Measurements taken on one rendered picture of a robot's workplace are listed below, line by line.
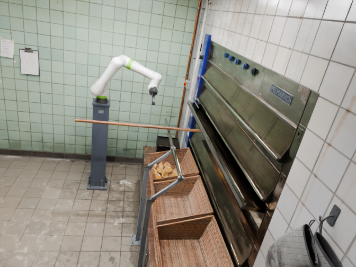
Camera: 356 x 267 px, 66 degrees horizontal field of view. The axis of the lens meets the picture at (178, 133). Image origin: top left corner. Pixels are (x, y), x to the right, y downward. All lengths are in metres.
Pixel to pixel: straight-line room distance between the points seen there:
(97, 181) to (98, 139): 0.62
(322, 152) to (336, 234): 0.32
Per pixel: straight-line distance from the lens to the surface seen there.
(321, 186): 1.30
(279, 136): 1.58
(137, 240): 3.21
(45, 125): 4.37
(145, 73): 3.10
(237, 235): 2.04
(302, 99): 1.47
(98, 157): 3.64
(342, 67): 1.28
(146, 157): 3.52
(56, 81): 4.10
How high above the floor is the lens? 2.33
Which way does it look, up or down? 24 degrees down
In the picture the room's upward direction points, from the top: 10 degrees clockwise
